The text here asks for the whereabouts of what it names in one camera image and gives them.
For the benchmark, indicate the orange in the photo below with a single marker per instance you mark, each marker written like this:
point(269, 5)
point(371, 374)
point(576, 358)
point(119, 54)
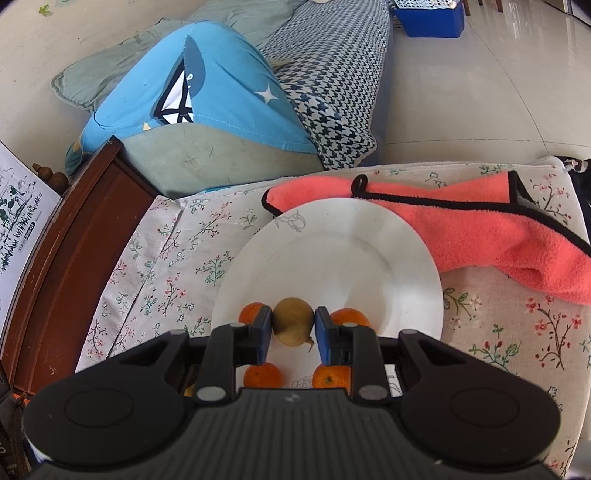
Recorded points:
point(331, 376)
point(351, 318)
point(253, 314)
point(263, 374)

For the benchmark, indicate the dark cloth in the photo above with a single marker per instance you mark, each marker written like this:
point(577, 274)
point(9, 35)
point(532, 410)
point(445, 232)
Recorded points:
point(577, 164)

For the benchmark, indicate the pink cloth with black trim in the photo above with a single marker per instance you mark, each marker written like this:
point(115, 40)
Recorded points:
point(485, 230)

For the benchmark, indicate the blue printed cushion cover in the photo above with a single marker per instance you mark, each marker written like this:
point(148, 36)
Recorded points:
point(221, 92)

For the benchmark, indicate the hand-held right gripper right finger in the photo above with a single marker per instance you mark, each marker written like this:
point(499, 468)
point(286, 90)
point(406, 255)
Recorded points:
point(323, 339)

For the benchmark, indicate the houndstooth blanket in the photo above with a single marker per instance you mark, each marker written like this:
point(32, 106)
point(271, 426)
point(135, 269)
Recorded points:
point(332, 92)

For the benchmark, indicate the white cow print cardboard box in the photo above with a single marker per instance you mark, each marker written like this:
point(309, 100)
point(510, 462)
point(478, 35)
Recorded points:
point(18, 221)

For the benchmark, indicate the dark wooden headboard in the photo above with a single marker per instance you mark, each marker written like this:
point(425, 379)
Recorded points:
point(69, 254)

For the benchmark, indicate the white plastic basket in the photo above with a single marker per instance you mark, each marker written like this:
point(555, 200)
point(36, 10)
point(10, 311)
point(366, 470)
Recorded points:
point(415, 3)

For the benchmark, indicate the green sofa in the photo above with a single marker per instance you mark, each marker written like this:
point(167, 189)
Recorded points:
point(207, 157)

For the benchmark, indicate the blue plastic bin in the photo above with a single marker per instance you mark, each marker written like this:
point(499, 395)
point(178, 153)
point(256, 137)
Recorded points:
point(429, 23)

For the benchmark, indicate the green pillow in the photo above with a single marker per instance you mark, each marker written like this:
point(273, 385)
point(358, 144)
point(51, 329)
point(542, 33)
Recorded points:
point(115, 69)

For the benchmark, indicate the floral tablecloth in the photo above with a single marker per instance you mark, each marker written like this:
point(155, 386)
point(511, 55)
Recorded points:
point(485, 346)

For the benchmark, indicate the white floral print plate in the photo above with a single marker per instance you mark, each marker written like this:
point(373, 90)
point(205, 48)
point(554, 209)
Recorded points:
point(332, 258)

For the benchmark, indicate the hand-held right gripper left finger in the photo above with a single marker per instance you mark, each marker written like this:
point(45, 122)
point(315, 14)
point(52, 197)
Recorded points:
point(265, 337)

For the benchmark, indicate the brown gourd figurine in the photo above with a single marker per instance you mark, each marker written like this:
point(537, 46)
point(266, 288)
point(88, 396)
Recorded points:
point(59, 183)
point(43, 171)

